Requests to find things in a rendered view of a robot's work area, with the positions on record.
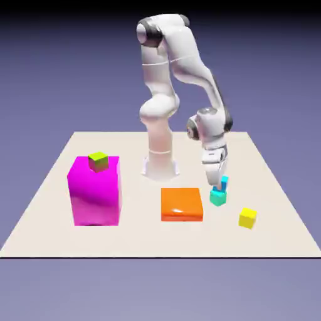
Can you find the small lime green cube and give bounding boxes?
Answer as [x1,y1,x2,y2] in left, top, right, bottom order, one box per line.
[88,151,109,174]

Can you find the small yellow cube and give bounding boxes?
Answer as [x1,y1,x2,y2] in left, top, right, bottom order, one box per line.
[238,207,258,230]

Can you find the large orange box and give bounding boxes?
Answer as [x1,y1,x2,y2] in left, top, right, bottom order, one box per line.
[160,187,204,223]

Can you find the small cyan cube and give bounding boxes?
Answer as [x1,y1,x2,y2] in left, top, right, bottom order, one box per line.
[209,186,228,208]

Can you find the large magenta box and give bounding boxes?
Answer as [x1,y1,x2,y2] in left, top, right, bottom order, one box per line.
[66,155,123,227]

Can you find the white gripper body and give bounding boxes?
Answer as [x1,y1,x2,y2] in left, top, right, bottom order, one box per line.
[203,159,228,187]

